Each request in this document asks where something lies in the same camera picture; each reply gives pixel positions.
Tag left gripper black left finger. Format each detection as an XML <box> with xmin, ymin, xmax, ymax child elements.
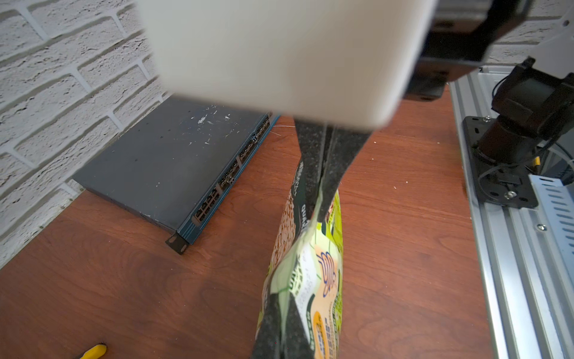
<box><xmin>294</xmin><ymin>118</ymin><xmax>327</xmax><ymax>220</ymax></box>

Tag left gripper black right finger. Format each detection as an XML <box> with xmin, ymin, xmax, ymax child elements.
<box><xmin>317</xmin><ymin>127</ymin><xmax>372</xmax><ymax>221</ymax></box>

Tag green oats bag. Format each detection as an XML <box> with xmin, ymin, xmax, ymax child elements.
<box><xmin>251</xmin><ymin>163</ymin><xmax>343</xmax><ymax>358</ymax></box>

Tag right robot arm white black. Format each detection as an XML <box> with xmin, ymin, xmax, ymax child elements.
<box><xmin>404</xmin><ymin>1</ymin><xmax>573</xmax><ymax>165</ymax></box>

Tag dark grey network switch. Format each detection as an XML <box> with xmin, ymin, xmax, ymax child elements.
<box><xmin>73</xmin><ymin>96</ymin><xmax>278</xmax><ymax>254</ymax></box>

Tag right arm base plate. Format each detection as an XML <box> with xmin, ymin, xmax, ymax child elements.
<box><xmin>461</xmin><ymin>116</ymin><xmax>538</xmax><ymax>209</ymax></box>

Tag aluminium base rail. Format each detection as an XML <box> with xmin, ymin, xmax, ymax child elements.
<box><xmin>450</xmin><ymin>66</ymin><xmax>573</xmax><ymax>358</ymax></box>

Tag yellow handled pliers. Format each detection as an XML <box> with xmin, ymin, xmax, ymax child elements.
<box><xmin>79</xmin><ymin>343</ymin><xmax>108</xmax><ymax>359</ymax></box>

